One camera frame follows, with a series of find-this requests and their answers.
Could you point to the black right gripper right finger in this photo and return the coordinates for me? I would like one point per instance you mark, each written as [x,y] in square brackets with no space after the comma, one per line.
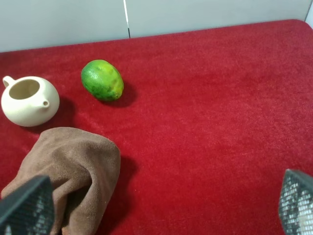
[295,208]

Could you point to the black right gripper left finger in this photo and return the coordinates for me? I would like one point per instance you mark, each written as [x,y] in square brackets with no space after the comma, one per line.
[28,210]

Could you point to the brown towel cloth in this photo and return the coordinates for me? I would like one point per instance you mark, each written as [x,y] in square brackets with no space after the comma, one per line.
[83,167]

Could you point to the cream ceramic teapot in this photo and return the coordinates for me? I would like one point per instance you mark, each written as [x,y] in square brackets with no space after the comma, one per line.
[29,101]

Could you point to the red velvet table cloth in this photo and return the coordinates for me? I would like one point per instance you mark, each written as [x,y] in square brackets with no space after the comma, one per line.
[207,124]

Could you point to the green lime fruit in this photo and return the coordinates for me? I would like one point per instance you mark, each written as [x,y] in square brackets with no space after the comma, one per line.
[102,80]

